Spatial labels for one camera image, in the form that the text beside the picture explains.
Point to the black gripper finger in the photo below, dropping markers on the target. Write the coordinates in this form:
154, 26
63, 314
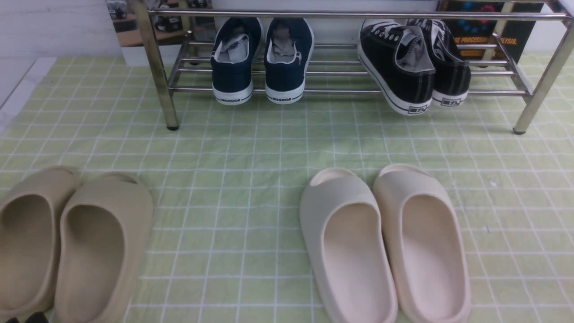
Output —
37, 317

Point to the black canvas sneaker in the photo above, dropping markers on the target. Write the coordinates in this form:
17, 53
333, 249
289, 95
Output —
397, 58
453, 74

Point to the silver metal shoe rack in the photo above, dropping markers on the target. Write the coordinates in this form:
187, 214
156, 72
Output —
166, 85

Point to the tan slide slipper left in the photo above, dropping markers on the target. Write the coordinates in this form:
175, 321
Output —
30, 239

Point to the tan slide slipper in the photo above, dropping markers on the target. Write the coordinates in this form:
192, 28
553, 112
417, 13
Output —
104, 230
30, 239

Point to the tan slide slipper right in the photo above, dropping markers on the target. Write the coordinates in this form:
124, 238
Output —
104, 230

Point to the green checkered cloth mat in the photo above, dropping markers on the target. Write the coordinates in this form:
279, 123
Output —
226, 245

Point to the cream slide slipper left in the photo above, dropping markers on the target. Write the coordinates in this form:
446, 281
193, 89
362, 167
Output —
341, 225

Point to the cream slide slipper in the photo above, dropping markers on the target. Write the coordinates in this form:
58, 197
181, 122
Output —
341, 225
424, 245

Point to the navy sneaker left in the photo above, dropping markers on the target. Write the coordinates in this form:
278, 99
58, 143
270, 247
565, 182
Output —
237, 44

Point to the navy sneaker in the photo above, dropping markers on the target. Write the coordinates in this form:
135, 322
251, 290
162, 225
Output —
289, 47
237, 44

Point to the navy sneaker right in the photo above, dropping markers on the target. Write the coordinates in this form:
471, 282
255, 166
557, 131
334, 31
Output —
289, 47

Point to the cream slide slipper right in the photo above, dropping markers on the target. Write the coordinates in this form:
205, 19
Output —
424, 245

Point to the black poster board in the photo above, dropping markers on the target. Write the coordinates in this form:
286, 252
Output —
514, 36

